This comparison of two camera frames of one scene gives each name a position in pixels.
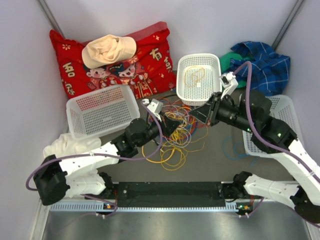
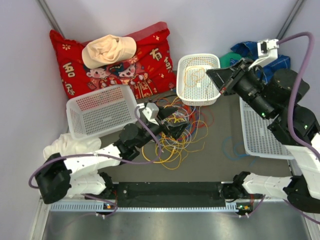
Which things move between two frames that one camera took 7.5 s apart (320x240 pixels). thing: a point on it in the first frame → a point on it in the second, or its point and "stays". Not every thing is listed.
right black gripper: x=214 y=103 → x=226 y=79
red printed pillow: x=150 y=70 stays
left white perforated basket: x=102 y=113 stays
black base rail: x=172 y=194 stays
